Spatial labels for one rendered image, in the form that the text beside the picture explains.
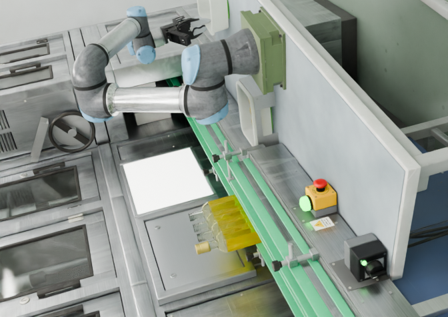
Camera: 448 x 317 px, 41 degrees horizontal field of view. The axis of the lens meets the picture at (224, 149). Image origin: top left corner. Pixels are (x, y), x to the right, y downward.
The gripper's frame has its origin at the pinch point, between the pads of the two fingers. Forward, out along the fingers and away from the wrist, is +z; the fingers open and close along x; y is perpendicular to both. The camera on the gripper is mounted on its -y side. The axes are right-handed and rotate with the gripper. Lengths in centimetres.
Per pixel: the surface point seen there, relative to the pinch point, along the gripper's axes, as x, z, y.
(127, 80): 25, -40, 21
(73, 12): 95, -63, 290
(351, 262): 9, -3, -133
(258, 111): 9, -1, -58
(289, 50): -19, 9, -72
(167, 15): 30, -7, 83
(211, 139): 33.5, -16.4, -32.2
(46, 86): 15, -75, 22
